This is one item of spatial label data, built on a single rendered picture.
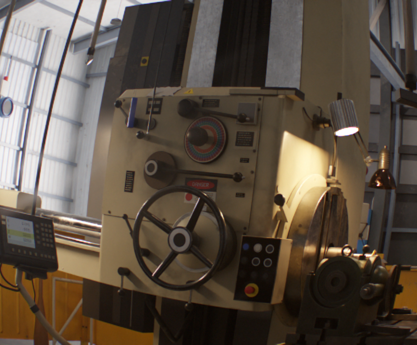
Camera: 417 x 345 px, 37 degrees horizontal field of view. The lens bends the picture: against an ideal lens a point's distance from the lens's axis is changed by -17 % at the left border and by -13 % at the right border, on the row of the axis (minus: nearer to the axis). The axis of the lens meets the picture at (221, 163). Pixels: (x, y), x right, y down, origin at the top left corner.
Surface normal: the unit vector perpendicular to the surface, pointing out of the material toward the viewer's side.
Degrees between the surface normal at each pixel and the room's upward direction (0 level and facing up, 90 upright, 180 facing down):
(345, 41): 90
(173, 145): 90
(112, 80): 90
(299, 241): 81
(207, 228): 69
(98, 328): 90
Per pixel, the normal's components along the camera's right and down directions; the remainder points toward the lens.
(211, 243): 0.04, -0.13
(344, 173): 0.88, 0.05
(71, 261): -0.46, -0.16
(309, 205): -0.25, -0.79
